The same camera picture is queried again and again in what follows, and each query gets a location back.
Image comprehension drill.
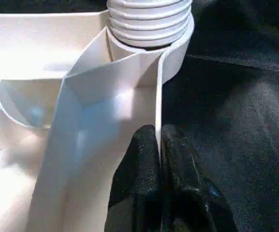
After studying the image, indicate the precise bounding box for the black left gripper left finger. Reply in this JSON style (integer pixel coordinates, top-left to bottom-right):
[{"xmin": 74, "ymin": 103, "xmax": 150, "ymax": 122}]
[{"xmin": 107, "ymin": 124, "xmax": 163, "ymax": 232}]

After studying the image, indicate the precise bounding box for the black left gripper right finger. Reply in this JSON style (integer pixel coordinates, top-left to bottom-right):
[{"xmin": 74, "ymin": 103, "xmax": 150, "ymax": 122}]
[{"xmin": 159, "ymin": 124, "xmax": 237, "ymax": 232}]

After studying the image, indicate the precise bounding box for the white plastic table top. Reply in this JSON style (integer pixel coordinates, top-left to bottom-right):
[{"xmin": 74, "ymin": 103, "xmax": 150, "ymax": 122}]
[{"xmin": 0, "ymin": 11, "xmax": 195, "ymax": 232}]

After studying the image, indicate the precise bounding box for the white plastic table leg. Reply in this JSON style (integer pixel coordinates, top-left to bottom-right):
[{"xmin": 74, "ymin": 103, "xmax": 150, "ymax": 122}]
[{"xmin": 106, "ymin": 0, "xmax": 193, "ymax": 48}]

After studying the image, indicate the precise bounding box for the black mat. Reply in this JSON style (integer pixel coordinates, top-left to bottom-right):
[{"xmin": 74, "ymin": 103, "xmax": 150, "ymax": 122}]
[{"xmin": 0, "ymin": 0, "xmax": 279, "ymax": 232}]

